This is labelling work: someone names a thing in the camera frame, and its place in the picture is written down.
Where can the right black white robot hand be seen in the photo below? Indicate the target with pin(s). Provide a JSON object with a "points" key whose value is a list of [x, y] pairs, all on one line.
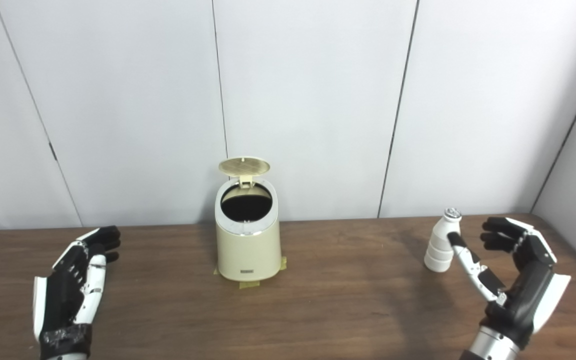
{"points": [[530, 295]]}

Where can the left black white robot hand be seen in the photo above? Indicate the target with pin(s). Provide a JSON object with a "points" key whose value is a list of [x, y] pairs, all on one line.
{"points": [[60, 300]]}

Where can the small white plastic bottle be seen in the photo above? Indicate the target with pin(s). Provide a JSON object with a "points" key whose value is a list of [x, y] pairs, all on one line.
{"points": [[438, 250]]}

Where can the cream-colored bin body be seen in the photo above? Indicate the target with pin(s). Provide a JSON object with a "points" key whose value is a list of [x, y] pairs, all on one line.
{"points": [[248, 252]]}

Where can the cream round bin lid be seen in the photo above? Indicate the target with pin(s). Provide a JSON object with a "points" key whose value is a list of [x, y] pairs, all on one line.
{"points": [[244, 166]]}

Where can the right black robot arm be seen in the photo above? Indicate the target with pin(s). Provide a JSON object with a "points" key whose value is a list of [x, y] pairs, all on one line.
{"points": [[490, 347]]}

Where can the wide yellow tape piece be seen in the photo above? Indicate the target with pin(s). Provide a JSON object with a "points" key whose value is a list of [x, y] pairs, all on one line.
{"points": [[249, 284]]}

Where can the tall yellow tape piece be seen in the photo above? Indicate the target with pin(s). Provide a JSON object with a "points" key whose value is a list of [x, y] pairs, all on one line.
{"points": [[283, 263]]}

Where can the black wall panel hinge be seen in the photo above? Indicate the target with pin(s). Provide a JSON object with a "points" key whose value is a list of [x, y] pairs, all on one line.
{"points": [[53, 151]]}

